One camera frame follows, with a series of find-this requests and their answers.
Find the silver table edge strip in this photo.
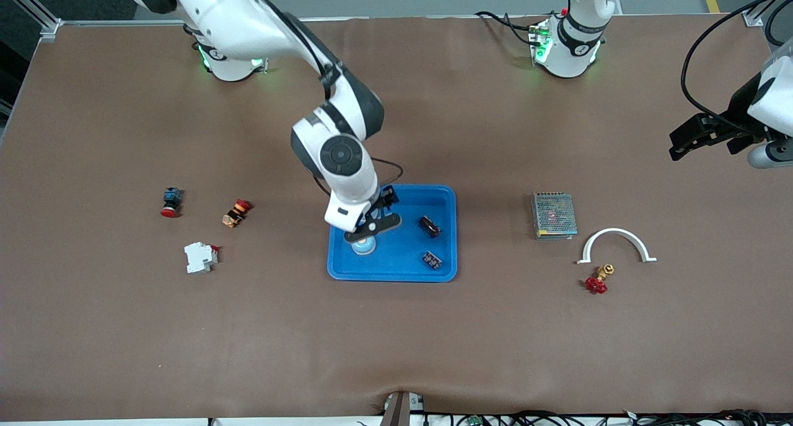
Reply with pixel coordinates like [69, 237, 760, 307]
[62, 14, 744, 27]

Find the black left arm base cable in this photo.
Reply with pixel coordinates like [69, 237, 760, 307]
[476, 10, 540, 46]

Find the red push button blue body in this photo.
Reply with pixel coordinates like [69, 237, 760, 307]
[160, 188, 184, 219]

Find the white circuit breaker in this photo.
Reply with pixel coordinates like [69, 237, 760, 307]
[184, 241, 219, 274]

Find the brass valve red handle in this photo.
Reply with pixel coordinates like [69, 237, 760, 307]
[585, 264, 615, 295]

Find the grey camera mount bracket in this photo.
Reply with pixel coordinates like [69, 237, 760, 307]
[379, 390, 426, 426]

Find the red orange push button switch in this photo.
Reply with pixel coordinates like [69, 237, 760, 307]
[222, 199, 252, 228]

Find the white arch pipe clamp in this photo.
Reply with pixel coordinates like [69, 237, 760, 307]
[576, 228, 657, 265]

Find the blue plastic tray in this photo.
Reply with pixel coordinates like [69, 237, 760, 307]
[327, 184, 458, 283]

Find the black cable bundle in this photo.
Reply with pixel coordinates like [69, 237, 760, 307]
[427, 409, 793, 426]

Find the metal mesh power supply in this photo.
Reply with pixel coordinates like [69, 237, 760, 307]
[532, 191, 578, 241]

